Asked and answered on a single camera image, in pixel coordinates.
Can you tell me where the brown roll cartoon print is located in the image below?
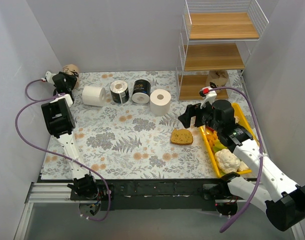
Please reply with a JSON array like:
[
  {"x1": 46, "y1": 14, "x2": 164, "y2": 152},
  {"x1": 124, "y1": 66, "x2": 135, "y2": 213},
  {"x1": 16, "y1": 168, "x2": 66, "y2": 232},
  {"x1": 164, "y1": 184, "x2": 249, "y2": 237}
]
[{"x1": 62, "y1": 64, "x2": 80, "y2": 89}]

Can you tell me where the white paper roll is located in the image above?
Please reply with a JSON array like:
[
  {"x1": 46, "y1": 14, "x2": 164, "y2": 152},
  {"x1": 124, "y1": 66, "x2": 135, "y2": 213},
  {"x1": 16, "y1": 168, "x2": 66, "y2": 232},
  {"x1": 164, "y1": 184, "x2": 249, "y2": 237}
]
[
  {"x1": 82, "y1": 85, "x2": 106, "y2": 107},
  {"x1": 150, "y1": 89, "x2": 171, "y2": 116}
]

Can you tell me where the brown roll barcode label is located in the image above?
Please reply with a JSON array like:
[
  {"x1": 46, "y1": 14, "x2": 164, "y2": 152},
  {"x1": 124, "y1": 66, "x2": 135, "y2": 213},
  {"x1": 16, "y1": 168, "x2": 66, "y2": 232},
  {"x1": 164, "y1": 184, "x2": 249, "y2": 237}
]
[{"x1": 205, "y1": 70, "x2": 229, "y2": 89}]

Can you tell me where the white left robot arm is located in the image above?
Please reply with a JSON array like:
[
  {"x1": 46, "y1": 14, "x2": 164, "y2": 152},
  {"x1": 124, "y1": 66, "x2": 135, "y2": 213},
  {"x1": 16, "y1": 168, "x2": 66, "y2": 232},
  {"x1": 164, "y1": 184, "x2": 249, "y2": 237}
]
[{"x1": 41, "y1": 71, "x2": 99, "y2": 200}]

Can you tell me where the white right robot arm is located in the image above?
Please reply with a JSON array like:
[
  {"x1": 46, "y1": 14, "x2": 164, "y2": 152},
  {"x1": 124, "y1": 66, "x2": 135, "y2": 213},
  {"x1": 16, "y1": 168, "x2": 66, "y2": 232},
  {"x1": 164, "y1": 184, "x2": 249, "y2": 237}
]
[{"x1": 178, "y1": 100, "x2": 305, "y2": 232}]

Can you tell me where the garlic bulb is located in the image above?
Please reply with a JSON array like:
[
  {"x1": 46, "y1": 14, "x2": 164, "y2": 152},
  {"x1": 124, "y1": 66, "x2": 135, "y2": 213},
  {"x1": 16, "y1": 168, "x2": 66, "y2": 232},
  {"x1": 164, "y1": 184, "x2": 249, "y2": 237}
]
[{"x1": 234, "y1": 115, "x2": 240, "y2": 124}]

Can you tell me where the yellow plastic tray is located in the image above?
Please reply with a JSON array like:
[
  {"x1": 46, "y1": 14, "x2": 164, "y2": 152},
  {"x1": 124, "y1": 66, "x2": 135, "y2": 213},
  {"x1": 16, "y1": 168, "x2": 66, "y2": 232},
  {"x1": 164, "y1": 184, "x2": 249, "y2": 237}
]
[{"x1": 199, "y1": 103, "x2": 260, "y2": 178}]

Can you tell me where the orange bell pepper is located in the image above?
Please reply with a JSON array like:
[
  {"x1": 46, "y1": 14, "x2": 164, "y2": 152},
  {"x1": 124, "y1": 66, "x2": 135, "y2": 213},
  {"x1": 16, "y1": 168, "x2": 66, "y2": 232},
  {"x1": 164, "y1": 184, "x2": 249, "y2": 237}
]
[{"x1": 206, "y1": 131, "x2": 219, "y2": 146}]

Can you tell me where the slice of brown bread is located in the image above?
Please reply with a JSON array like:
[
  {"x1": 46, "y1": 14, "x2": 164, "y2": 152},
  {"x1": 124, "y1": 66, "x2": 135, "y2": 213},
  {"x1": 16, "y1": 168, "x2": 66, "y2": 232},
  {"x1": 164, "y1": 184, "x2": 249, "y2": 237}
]
[{"x1": 170, "y1": 128, "x2": 194, "y2": 145}]

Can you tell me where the yellow green starfruit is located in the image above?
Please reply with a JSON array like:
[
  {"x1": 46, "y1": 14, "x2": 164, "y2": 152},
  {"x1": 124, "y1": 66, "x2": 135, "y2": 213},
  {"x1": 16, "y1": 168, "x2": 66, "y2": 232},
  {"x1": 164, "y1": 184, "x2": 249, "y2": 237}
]
[{"x1": 212, "y1": 139, "x2": 227, "y2": 153}]

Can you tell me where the white paper roll lying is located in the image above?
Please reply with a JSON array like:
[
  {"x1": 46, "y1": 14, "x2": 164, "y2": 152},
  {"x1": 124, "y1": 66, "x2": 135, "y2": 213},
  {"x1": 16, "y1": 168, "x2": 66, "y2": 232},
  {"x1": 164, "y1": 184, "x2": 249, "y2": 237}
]
[{"x1": 82, "y1": 85, "x2": 106, "y2": 107}]

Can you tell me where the white cauliflower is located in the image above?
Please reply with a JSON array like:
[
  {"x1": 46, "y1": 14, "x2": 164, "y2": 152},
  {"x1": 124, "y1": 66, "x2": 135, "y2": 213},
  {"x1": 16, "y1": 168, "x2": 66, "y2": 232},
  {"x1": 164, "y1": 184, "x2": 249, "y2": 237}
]
[{"x1": 215, "y1": 149, "x2": 241, "y2": 174}]

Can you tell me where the black wrapped roll right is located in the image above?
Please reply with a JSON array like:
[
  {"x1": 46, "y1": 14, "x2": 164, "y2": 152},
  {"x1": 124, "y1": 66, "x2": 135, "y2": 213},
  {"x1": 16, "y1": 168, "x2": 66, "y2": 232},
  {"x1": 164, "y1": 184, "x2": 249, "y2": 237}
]
[{"x1": 131, "y1": 79, "x2": 151, "y2": 104}]

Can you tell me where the black wrapped roll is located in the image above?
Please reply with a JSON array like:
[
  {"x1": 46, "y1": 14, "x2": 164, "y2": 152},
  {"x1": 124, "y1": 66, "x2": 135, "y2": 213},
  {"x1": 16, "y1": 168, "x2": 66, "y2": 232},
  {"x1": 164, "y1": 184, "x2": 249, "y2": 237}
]
[
  {"x1": 131, "y1": 79, "x2": 151, "y2": 104},
  {"x1": 110, "y1": 80, "x2": 130, "y2": 104}
]

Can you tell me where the black wrapped roll left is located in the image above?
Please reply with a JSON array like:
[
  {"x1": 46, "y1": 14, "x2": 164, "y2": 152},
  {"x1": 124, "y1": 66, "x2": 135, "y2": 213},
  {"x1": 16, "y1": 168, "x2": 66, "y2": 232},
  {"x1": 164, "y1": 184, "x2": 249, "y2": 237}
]
[{"x1": 110, "y1": 80, "x2": 130, "y2": 104}]

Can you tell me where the floral patterned table mat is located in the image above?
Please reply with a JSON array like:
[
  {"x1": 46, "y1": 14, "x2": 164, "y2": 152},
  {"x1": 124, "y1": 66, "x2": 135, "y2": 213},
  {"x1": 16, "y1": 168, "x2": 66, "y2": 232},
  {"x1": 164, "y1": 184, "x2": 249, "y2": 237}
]
[{"x1": 41, "y1": 69, "x2": 258, "y2": 180}]

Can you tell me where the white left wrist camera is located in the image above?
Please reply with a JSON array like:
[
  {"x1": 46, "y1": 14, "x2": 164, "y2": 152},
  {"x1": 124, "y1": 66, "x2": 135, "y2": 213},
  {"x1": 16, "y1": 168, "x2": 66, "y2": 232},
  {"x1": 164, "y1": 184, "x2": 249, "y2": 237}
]
[{"x1": 41, "y1": 71, "x2": 57, "y2": 86}]

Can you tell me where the white wire wooden shelf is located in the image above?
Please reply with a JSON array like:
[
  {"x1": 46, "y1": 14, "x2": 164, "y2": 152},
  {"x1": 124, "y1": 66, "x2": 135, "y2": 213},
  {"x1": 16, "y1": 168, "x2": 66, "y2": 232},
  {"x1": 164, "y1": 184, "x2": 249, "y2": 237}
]
[{"x1": 175, "y1": 0, "x2": 269, "y2": 101}]

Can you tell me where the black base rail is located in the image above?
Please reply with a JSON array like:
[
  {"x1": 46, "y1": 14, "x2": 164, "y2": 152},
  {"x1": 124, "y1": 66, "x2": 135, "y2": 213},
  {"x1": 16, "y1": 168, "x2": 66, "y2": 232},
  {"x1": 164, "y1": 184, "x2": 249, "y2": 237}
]
[{"x1": 26, "y1": 177, "x2": 248, "y2": 213}]

